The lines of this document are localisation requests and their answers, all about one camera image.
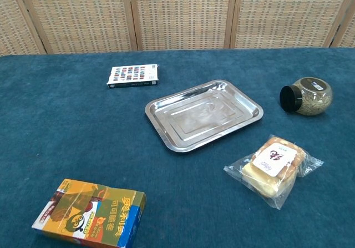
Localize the bread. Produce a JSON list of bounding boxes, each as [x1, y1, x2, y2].
[[224, 134, 324, 210]]

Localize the stainless steel rectangular tray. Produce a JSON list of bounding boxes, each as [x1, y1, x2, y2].
[[144, 79, 264, 154]]

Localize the white box with colourful squares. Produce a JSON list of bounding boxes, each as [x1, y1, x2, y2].
[[106, 63, 159, 89]]

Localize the blue table cloth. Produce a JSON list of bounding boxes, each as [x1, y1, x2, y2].
[[0, 47, 355, 248]]

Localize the yellow snack box with cartoon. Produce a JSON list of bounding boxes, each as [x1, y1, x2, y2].
[[31, 178, 147, 248]]

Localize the round glass jar black lid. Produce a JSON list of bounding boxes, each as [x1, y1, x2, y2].
[[279, 77, 333, 117]]

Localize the woven folding screen wooden frame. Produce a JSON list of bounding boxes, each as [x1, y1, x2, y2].
[[0, 0, 355, 55]]

